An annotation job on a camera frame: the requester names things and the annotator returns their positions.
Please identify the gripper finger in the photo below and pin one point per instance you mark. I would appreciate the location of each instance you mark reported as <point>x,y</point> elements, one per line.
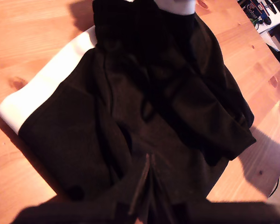
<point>137,186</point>
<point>163,198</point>

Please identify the black shorts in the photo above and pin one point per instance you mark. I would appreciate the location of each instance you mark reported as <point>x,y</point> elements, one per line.
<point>142,81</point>

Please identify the white printed box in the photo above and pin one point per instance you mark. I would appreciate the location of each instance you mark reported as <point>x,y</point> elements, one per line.
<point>270,23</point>

